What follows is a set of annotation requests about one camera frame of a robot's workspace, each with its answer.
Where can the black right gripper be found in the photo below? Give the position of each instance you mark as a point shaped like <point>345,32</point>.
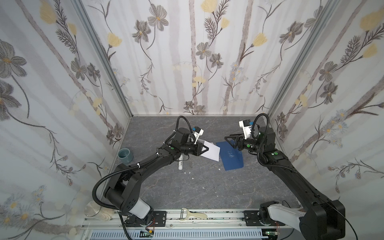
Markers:
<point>237,142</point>

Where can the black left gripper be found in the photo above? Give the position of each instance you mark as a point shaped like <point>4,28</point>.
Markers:
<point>198,148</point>

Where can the white letter paper blue border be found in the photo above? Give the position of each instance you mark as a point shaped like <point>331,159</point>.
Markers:
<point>213,152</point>

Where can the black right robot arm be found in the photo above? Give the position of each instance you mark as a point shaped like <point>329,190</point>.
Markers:
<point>318,218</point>

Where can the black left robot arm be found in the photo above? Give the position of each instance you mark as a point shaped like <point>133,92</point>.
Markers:
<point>124,185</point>

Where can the dark blue envelope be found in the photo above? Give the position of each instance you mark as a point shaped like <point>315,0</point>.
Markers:
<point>232,159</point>

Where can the white glue stick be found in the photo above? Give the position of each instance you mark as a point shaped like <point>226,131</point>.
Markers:
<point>180,163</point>

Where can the teal ceramic cup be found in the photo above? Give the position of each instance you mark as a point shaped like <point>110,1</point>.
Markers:
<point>125,156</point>

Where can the glass jar with metal lid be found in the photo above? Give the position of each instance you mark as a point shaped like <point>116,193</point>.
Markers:
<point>93,210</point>

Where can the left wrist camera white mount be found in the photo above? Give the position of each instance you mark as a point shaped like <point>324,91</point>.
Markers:
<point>197,132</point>

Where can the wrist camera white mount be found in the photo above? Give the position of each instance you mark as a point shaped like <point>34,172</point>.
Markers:
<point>197,132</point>
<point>246,126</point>

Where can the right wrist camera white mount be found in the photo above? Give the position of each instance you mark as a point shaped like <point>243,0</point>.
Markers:
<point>246,126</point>

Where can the cream handled peeler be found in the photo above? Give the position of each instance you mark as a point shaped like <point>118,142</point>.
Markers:
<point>186,214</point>

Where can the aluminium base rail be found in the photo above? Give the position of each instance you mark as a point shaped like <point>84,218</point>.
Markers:
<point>221,224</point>

